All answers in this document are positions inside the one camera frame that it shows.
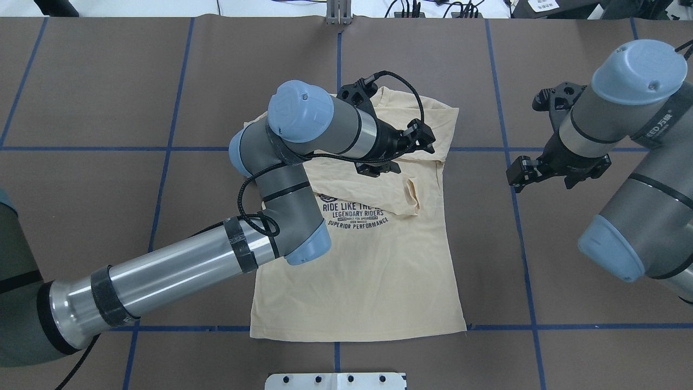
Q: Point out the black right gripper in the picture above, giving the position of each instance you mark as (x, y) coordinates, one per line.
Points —
(563, 159)

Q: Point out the beige long-sleeve printed shirt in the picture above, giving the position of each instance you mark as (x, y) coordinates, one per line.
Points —
(389, 273)

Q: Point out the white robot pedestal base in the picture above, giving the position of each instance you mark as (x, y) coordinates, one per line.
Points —
(353, 380)

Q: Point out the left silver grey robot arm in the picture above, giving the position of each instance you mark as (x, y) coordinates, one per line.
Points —
(276, 216)

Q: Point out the grey aluminium frame post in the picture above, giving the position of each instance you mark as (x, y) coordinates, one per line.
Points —
(338, 12)

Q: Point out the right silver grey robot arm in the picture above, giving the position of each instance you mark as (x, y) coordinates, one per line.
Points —
(641, 93)

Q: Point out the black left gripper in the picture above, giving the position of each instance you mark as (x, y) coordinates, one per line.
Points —
(386, 141)

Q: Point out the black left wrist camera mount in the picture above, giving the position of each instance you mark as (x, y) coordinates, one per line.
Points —
(359, 94)

